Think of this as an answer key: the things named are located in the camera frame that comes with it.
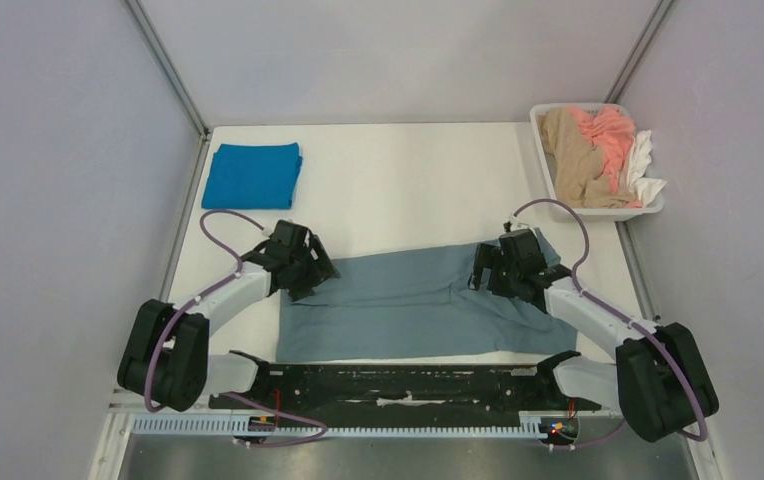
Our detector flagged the pink t shirt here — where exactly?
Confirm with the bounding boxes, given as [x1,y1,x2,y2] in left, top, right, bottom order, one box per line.
[568,106,642,208]

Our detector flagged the grey-blue t shirt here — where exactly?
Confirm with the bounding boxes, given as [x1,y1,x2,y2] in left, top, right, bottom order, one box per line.
[276,243,577,363]

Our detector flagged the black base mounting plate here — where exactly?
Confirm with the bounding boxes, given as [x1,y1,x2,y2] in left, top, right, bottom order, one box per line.
[244,363,601,428]

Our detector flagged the aluminium frame post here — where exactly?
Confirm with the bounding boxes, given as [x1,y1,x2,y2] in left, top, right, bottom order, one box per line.
[604,0,677,104]
[122,0,210,139]

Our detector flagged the folded bright blue t shirt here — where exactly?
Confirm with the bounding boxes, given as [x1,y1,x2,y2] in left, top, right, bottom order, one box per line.
[201,143,303,210]

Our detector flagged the white slotted cable duct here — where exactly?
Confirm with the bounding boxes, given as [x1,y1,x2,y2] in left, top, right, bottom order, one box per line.
[131,413,579,441]

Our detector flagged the white plastic laundry basket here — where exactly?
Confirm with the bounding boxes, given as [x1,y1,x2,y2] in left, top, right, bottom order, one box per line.
[530,103,664,222]

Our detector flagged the left aluminium frame post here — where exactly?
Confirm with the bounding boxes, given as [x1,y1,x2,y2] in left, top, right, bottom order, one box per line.
[122,0,210,139]

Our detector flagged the beige t shirt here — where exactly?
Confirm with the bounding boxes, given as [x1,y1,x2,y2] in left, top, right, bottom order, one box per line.
[536,106,601,208]

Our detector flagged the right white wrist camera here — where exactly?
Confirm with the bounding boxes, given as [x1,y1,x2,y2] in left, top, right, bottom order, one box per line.
[502,215,531,233]

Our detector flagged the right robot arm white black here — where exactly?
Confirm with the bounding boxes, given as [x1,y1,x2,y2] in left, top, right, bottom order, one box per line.
[468,228,720,442]

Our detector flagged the right aluminium frame post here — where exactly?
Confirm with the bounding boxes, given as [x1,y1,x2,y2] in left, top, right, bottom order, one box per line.
[604,0,677,104]

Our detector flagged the white t shirt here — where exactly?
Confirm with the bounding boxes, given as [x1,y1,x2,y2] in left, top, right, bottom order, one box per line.
[620,130,667,208]

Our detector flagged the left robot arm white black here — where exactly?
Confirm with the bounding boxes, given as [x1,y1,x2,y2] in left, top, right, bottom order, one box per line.
[117,220,340,412]

